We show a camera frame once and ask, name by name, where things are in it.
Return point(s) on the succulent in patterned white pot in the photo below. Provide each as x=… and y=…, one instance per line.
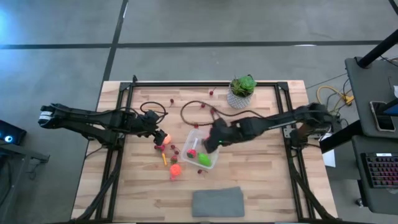
x=239, y=99

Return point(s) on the orange toy pumpkin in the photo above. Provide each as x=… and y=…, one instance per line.
x=175, y=169

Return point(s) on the yellow elongated toy produce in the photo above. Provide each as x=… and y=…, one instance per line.
x=164, y=160

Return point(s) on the red toy strawberry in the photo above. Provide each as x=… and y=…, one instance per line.
x=173, y=159
x=162, y=149

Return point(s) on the black smartphone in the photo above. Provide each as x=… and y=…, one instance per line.
x=382, y=116

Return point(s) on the clear plastic tupperware container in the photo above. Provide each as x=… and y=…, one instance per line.
x=194, y=137

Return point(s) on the grey side desk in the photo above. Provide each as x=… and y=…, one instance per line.
x=363, y=93

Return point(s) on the black device blue light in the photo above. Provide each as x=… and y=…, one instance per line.
x=9, y=133

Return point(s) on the blue tablet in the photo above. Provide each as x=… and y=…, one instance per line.
x=392, y=109

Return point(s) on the black aluminium table frame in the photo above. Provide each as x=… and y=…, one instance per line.
x=202, y=84

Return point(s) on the grey keyboard desk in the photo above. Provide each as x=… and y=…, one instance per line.
x=379, y=199

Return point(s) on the grey folded cloth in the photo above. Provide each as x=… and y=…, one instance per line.
x=217, y=202

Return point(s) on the black backlit keyboard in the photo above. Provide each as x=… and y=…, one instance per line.
x=382, y=169

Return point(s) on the white paper sheet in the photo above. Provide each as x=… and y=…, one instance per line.
x=329, y=158

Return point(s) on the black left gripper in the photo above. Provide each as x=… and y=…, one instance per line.
x=147, y=123

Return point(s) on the black diagonal desk bar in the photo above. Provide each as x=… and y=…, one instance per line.
x=339, y=137

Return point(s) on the black round pole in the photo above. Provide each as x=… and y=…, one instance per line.
x=376, y=49

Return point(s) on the red toy fruit green cap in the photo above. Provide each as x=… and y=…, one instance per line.
x=191, y=153

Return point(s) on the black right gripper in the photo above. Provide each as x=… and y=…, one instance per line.
x=224, y=132

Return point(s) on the pink bumpy toy fruit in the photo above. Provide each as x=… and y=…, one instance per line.
x=172, y=178

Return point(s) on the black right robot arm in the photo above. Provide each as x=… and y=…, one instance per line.
x=267, y=123

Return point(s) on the green toy lime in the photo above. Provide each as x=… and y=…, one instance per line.
x=204, y=159

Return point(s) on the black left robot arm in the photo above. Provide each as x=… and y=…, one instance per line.
x=93, y=119

